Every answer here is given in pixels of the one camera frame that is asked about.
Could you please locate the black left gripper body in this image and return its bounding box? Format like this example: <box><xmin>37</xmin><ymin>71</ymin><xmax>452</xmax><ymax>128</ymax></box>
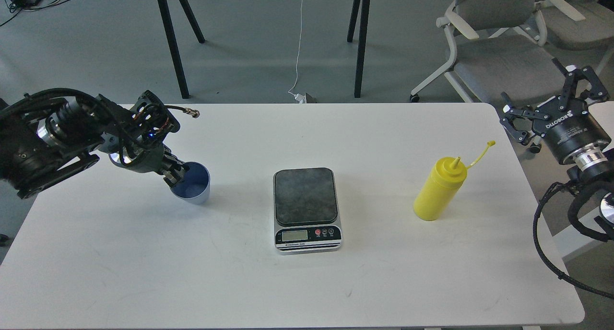
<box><xmin>99</xmin><ymin>90</ymin><xmax>180</xmax><ymax>173</ymax></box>

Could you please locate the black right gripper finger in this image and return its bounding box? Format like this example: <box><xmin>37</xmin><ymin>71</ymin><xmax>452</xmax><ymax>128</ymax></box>
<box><xmin>552</xmin><ymin>58</ymin><xmax>611</xmax><ymax>105</ymax></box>
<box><xmin>499</xmin><ymin>91</ymin><xmax>543</xmax><ymax>146</ymax></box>

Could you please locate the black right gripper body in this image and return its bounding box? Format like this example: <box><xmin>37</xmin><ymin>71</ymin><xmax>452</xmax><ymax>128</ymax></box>
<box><xmin>532</xmin><ymin>98</ymin><xmax>612</xmax><ymax>165</ymax></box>

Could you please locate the blue plastic cup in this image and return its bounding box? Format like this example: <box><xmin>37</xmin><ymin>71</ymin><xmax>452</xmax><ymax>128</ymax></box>
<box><xmin>170</xmin><ymin>162</ymin><xmax>211</xmax><ymax>204</ymax></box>

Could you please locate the yellow squeeze bottle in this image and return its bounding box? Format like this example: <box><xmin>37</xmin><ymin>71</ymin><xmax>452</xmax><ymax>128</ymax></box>
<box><xmin>413</xmin><ymin>141</ymin><xmax>496</xmax><ymax>221</ymax></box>

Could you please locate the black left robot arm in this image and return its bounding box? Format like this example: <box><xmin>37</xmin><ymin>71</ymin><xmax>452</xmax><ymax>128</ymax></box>
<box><xmin>0</xmin><ymin>88</ymin><xmax>190</xmax><ymax>199</ymax></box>

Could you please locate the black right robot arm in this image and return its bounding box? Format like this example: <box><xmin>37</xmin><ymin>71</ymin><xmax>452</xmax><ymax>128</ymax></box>
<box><xmin>500</xmin><ymin>59</ymin><xmax>614</xmax><ymax>299</ymax></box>

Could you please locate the digital kitchen scale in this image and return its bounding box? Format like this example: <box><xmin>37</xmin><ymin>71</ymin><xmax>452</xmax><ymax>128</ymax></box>
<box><xmin>273</xmin><ymin>167</ymin><xmax>343</xmax><ymax>254</ymax></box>

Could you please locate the grey office chair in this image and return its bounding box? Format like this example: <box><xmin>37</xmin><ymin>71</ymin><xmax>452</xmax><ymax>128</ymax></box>
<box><xmin>410</xmin><ymin>0</ymin><xmax>565</xmax><ymax>109</ymax></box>
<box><xmin>535</xmin><ymin>0</ymin><xmax>614</xmax><ymax>74</ymax></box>

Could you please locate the white side table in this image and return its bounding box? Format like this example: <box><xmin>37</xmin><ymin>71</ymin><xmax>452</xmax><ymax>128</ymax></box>
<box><xmin>552</xmin><ymin>101</ymin><xmax>614</xmax><ymax>259</ymax></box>

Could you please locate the black-legged background table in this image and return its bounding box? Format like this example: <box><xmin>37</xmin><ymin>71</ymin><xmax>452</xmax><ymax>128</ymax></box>
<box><xmin>153</xmin><ymin>0</ymin><xmax>371</xmax><ymax>100</ymax></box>

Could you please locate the white hanging cable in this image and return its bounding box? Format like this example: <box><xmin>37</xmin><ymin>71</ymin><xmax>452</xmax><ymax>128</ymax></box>
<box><xmin>288</xmin><ymin>0</ymin><xmax>307</xmax><ymax>103</ymax></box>

